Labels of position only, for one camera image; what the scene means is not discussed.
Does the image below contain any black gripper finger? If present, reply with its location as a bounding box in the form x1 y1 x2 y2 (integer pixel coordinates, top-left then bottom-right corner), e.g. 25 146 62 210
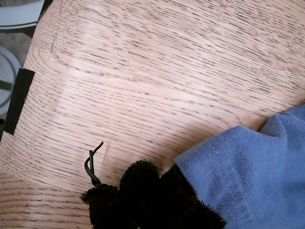
154 164 227 229
80 161 161 229

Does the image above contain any blue printed T-shirt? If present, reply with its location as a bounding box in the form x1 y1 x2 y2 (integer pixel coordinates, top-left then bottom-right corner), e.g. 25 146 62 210
173 104 305 229

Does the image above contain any black tape strip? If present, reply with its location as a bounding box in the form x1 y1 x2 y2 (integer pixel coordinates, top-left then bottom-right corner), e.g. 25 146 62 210
4 67 35 137

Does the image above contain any wire tie on black finger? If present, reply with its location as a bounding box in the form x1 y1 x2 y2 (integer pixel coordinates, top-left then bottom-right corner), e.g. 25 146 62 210
84 141 113 189

